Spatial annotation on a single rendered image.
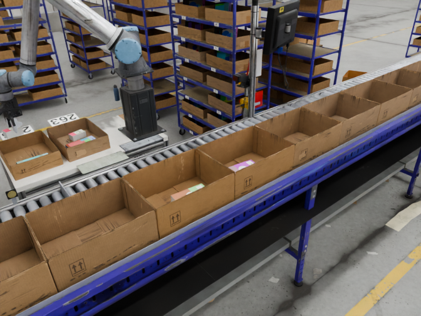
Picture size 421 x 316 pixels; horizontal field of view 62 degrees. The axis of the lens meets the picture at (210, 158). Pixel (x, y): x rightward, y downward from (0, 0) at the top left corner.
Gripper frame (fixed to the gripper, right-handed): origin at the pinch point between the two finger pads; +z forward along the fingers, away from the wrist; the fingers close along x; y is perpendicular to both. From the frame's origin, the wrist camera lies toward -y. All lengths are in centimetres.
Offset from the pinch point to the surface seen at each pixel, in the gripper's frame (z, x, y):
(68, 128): 12.7, 1.0, 36.4
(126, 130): 17, -27, 65
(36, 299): 2, -130, -53
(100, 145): 14, -37, 36
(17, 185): 18.5, -31.4, -17.6
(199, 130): 73, 7, 184
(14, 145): 13.6, 8.7, 0.9
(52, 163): 15.5, -30.8, 5.0
